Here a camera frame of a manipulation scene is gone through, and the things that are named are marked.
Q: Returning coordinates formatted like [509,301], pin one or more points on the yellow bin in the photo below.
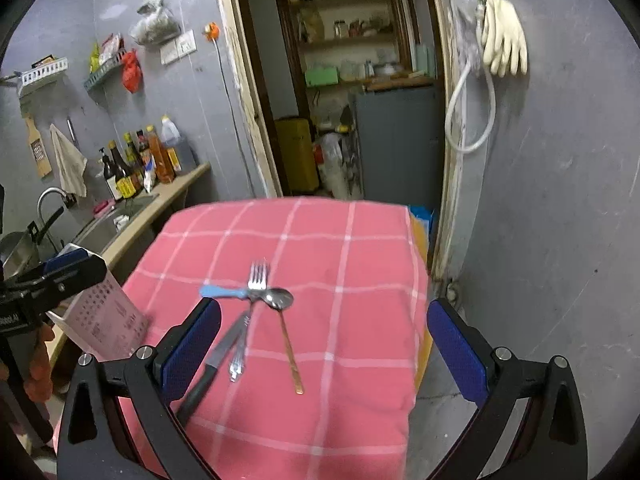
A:
[297,155]

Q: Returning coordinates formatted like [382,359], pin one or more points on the wooden grater board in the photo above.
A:
[37,150]

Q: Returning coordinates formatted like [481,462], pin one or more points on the hanging metal tool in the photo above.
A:
[71,130]

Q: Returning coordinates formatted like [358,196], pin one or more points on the red snack packet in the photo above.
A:
[111,50]

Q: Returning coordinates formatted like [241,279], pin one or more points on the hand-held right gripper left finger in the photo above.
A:
[192,350]

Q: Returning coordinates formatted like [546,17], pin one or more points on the white wall basket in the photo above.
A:
[42,77]

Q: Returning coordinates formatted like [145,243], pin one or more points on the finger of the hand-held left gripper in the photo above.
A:
[67,262]

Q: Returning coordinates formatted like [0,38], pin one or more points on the pink soap holder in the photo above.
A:
[104,208]

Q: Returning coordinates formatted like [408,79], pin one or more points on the yellow cardboard box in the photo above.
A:
[422,230]

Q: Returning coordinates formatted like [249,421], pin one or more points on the white perforated utensil holder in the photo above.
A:
[110,320]

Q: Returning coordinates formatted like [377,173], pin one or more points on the grey cabinet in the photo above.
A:
[400,145]

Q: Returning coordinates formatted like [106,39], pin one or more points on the steel sink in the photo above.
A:
[100,227]

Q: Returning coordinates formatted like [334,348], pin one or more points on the hanging bag dark contents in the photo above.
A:
[155,27]

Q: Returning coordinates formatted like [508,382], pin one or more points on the person's left hand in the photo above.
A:
[39,365]

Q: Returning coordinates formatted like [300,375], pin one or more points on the pink checked tablecloth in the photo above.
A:
[325,260]

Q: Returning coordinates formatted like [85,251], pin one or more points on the clear plastic wall bag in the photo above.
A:
[462,10]

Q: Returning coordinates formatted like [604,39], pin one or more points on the steel pot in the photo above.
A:
[386,70]

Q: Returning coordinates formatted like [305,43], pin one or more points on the green box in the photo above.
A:
[322,77]

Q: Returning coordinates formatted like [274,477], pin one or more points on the dark pump bottle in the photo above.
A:
[110,180]

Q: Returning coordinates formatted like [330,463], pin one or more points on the grey wall shelf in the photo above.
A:
[105,75]

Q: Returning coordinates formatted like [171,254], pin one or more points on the yellow snack packet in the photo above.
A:
[94,59]

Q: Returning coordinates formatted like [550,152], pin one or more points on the white floor bag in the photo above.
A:
[334,165]

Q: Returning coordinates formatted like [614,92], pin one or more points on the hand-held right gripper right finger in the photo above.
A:
[457,355]

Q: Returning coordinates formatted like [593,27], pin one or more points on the beige kitchen counter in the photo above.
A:
[150,215]

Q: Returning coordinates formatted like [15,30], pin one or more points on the wooden shelf unit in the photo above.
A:
[345,42]

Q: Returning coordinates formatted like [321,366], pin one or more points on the cream rubber gloves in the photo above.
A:
[505,35]

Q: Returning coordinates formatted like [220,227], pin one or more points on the dark sauce bottle yellow label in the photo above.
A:
[125,177]

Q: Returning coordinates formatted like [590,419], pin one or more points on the red plastic bag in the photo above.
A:
[131,75]

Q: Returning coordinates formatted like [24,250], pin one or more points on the beige hanging towel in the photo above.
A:
[69,165]

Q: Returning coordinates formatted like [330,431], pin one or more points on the worn door frame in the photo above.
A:
[245,85]

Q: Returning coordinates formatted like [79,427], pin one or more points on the small dark sauce bottle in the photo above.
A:
[144,147]

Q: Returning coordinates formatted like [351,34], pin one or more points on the orange oil bottle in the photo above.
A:
[160,157]

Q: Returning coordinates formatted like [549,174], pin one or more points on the white wall socket panel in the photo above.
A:
[178,47]

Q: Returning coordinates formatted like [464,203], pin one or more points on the steel wok with lid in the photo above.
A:
[17,250]

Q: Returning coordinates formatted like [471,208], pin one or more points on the blue white packet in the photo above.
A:
[149,180]

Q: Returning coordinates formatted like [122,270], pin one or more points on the steel faucet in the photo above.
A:
[45,197]

